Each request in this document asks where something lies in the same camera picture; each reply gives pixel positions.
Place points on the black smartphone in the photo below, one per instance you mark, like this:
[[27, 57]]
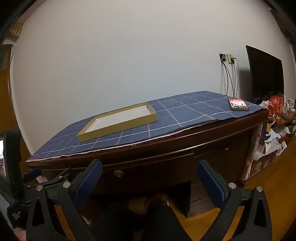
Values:
[[238, 104]]

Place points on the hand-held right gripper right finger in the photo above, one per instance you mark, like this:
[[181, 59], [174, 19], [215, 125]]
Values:
[[211, 183]]

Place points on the person's leg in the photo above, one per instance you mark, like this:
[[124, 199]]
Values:
[[166, 220], [122, 220]]

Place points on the dark wooden desk drawer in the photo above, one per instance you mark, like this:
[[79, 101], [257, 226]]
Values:
[[138, 173]]

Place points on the black monitor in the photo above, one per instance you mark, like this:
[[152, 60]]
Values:
[[263, 74]]

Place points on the person's right leg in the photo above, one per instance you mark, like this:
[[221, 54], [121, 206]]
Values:
[[166, 220]]

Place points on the blue plaid tablecloth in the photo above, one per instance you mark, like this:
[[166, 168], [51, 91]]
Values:
[[185, 109]]

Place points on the gold cardboard tray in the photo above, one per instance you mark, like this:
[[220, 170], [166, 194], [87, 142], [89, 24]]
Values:
[[115, 121]]

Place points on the person's left leg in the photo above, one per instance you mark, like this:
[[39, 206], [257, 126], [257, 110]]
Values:
[[122, 220]]

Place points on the white mug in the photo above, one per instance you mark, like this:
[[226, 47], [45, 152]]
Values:
[[291, 103]]

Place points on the red plastic bag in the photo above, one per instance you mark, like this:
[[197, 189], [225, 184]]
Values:
[[276, 102]]

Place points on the cluttered low shelf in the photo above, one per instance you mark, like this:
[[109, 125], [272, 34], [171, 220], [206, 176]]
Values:
[[275, 143]]

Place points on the pink floral cloth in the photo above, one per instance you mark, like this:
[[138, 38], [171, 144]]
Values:
[[253, 150]]

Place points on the beige fringed valance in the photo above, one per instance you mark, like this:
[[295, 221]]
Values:
[[16, 31]]

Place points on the dark wooden desk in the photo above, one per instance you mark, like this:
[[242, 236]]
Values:
[[161, 148]]

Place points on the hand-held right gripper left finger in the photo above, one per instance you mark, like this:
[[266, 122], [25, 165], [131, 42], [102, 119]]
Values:
[[90, 178]]

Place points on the wall socket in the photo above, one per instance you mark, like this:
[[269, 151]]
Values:
[[229, 58], [222, 57]]

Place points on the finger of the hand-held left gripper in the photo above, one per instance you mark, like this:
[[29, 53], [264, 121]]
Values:
[[59, 177], [32, 175]]

